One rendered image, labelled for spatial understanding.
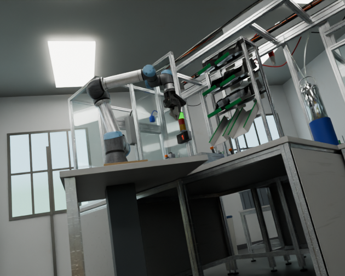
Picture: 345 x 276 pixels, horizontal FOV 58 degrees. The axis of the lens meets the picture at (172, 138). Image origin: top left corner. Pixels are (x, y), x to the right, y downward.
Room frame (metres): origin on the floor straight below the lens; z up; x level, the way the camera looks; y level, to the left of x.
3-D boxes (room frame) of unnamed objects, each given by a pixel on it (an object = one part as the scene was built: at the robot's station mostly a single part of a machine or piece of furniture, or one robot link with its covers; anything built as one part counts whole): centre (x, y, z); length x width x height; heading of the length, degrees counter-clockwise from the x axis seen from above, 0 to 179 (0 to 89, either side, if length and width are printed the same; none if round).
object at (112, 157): (1.82, 0.36, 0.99); 0.15 x 0.15 x 0.10
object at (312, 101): (2.31, -1.14, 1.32); 0.14 x 0.14 x 0.38
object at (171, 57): (2.36, -0.12, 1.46); 0.03 x 0.03 x 1.00; 48
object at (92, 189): (1.83, 0.31, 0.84); 0.90 x 0.70 x 0.03; 18
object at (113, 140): (1.82, 0.36, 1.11); 0.13 x 0.12 x 0.14; 176
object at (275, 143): (2.45, -0.46, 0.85); 1.50 x 1.41 x 0.03; 48
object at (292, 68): (2.63, -1.22, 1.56); 0.04 x 0.04 x 1.39; 48
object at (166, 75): (1.93, -0.04, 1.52); 0.09 x 0.08 x 0.11; 86
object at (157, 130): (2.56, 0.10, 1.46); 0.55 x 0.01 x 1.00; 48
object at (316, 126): (2.31, -1.14, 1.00); 0.16 x 0.16 x 0.27
